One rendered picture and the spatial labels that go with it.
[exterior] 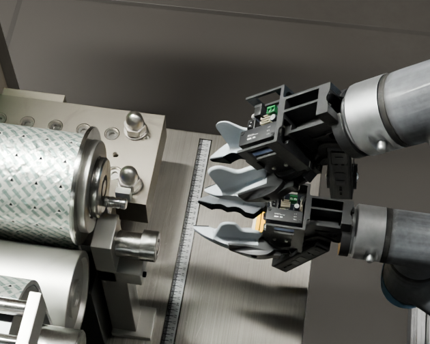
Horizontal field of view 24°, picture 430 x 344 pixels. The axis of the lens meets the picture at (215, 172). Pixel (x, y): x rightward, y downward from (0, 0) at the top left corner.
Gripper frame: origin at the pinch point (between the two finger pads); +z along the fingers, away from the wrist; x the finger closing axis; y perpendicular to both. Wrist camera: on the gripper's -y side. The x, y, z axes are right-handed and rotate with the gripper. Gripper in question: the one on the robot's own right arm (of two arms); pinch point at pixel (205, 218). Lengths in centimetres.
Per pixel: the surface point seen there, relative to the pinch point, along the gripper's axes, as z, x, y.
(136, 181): 11.3, -6.4, -3.7
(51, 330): 11.0, 29.2, 27.0
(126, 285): 9.0, 11.3, -1.0
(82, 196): 12.8, 9.8, 20.3
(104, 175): 11.5, 5.3, 17.8
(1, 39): 62, -75, -67
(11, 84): 62, -73, -83
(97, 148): 12.5, 3.3, 20.5
